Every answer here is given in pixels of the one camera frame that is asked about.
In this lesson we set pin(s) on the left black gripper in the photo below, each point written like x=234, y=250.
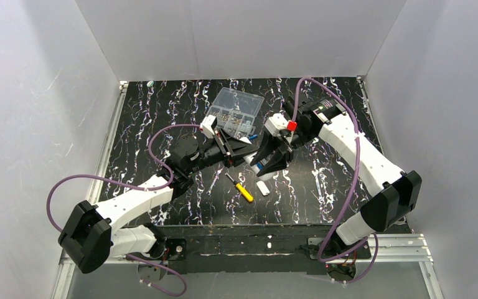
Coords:
x=226, y=147

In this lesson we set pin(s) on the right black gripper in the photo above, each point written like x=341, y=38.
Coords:
x=283, y=143

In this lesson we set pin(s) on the white remote battery cover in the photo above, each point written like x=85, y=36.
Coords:
x=262, y=187

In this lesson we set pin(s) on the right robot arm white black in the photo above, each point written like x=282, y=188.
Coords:
x=393, y=191

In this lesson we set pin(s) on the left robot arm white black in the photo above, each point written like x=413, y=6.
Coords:
x=94, y=233

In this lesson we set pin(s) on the clear plastic parts organizer box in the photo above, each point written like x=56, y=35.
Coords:
x=236, y=111

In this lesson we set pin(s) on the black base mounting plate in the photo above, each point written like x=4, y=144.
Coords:
x=240, y=248

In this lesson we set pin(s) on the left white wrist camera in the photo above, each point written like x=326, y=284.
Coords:
x=208, y=125

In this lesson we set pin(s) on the yellow handled screwdriver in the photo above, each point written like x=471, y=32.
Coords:
x=246, y=194

